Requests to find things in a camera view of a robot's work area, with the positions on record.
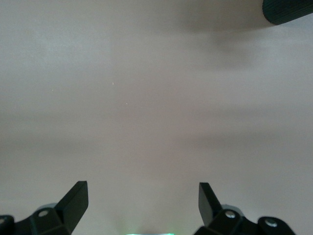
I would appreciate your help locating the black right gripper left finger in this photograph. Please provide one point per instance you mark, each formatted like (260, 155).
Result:
(71, 208)

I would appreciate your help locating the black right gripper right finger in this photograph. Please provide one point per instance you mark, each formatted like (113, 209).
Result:
(210, 208)

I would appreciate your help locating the black ribbed cylinder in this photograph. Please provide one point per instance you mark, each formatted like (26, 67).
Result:
(286, 11)

